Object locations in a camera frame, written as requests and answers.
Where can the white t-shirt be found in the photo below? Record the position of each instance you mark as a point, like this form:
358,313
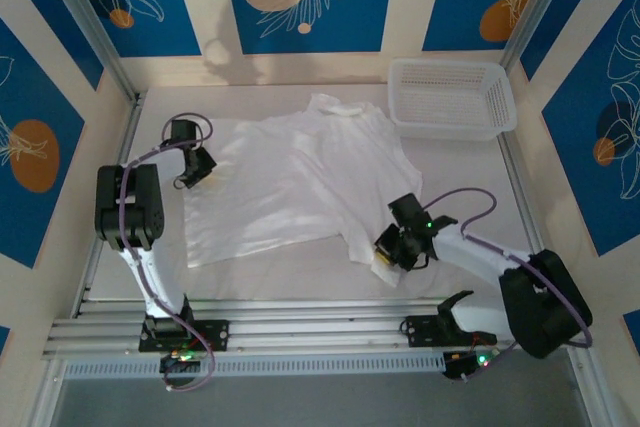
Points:
300,172

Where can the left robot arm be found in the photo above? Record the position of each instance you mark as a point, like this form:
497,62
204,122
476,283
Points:
145,217

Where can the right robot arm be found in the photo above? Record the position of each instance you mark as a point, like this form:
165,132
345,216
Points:
540,307

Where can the white plastic mesh basket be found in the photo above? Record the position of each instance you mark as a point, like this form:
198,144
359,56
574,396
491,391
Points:
440,92

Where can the aluminium side rail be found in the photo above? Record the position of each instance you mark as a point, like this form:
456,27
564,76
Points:
526,197
125,147

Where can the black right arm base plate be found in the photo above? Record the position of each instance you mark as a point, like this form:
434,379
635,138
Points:
420,332

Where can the aluminium cross rail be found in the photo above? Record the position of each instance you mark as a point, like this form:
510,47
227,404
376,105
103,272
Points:
310,332

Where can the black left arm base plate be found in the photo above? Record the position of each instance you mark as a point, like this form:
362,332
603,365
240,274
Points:
215,334

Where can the aluminium frame post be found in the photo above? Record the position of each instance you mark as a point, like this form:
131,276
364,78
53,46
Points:
537,7
91,22

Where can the aluminium frame leg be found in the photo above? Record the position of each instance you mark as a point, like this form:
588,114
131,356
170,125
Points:
595,397
47,397

